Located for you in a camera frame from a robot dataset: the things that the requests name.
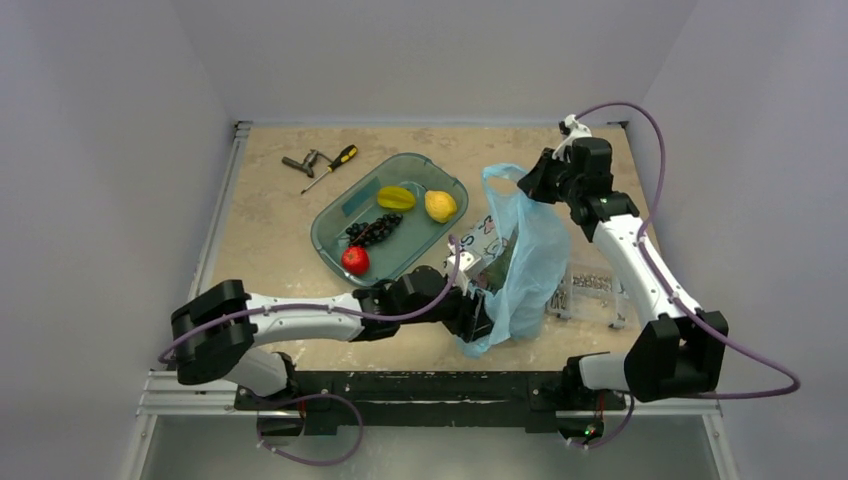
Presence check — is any light blue plastic bag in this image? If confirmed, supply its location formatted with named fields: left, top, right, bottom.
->
left=458, top=163, right=571, bottom=358

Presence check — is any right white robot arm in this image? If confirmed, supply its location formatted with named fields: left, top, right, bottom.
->
left=518, top=136, right=729, bottom=402

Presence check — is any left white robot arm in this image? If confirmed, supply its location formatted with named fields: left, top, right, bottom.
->
left=158, top=266, right=494, bottom=397

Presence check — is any yellow fake lemon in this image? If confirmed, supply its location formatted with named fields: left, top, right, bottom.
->
left=424, top=190, right=458, bottom=224

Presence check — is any red fake apple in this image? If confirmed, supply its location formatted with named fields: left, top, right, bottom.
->
left=341, top=245, right=370, bottom=276

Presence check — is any dark fake grape bunch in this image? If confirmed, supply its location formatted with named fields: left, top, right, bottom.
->
left=345, top=213, right=403, bottom=248

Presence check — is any yellow fake starfruit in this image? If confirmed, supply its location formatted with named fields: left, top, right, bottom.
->
left=376, top=186, right=417, bottom=212

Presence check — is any clear plastic screw box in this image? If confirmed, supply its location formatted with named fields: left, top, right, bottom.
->
left=546, top=262, right=635, bottom=330

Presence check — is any teal plastic tray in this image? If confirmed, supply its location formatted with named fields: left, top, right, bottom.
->
left=311, top=153, right=468, bottom=287

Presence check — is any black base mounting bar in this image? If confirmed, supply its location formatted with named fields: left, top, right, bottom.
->
left=234, top=371, right=622, bottom=435

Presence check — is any yellow black screwdriver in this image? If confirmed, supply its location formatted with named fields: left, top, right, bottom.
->
left=300, top=144, right=359, bottom=195

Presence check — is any grey metal tool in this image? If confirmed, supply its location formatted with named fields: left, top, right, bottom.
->
left=281, top=149, right=331, bottom=178

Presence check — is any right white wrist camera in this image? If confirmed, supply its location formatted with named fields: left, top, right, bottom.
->
left=552, top=114, right=592, bottom=161

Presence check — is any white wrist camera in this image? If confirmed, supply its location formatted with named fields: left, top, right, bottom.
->
left=444, top=250, right=483, bottom=291
left=552, top=114, right=592, bottom=161

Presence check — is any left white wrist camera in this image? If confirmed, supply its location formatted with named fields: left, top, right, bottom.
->
left=444, top=250, right=483, bottom=291

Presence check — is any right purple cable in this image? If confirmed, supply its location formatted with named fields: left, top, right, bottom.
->
left=566, top=101, right=802, bottom=452

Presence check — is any purple cable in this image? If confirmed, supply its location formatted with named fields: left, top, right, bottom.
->
left=157, top=234, right=462, bottom=466
left=566, top=101, right=802, bottom=452

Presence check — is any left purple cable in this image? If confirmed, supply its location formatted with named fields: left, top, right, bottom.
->
left=157, top=234, right=462, bottom=466

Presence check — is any aluminium frame rail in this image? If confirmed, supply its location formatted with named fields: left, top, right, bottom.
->
left=136, top=121, right=254, bottom=417

